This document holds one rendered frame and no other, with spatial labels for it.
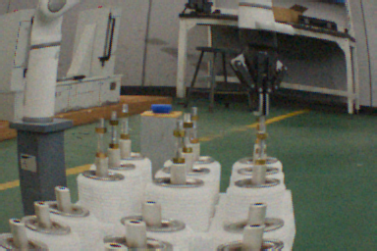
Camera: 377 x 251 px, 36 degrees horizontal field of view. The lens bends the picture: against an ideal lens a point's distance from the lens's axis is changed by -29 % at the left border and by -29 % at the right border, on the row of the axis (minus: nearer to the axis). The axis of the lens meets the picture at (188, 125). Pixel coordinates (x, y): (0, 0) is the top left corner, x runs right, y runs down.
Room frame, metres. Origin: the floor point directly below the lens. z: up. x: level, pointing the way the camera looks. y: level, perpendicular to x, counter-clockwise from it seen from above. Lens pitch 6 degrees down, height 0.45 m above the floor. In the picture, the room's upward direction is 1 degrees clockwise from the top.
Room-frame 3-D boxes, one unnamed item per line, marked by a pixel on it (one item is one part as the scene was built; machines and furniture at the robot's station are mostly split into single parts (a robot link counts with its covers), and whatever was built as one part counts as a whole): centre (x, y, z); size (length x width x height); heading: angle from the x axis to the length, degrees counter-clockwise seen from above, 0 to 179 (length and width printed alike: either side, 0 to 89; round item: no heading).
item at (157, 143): (1.53, 0.05, 0.16); 0.07 x 0.07 x 0.31; 85
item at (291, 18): (5.95, -0.85, 0.87); 0.40 x 0.30 x 0.23; 53
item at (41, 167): (1.48, 0.34, 0.15); 0.15 x 0.15 x 0.30; 67
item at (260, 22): (1.33, -0.13, 0.52); 0.11 x 0.09 x 0.06; 31
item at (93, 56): (4.38, 0.98, 0.45); 1.51 x 0.57 x 0.74; 157
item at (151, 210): (0.81, 0.04, 0.26); 0.02 x 0.02 x 0.03
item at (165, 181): (1.12, 0.01, 0.25); 0.08 x 0.08 x 0.01
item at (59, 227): (0.71, 0.17, 0.25); 0.08 x 0.08 x 0.01
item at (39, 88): (1.48, 0.34, 0.39); 0.09 x 0.09 x 0.17; 67
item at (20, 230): (0.59, 0.18, 0.26); 0.02 x 0.02 x 0.03
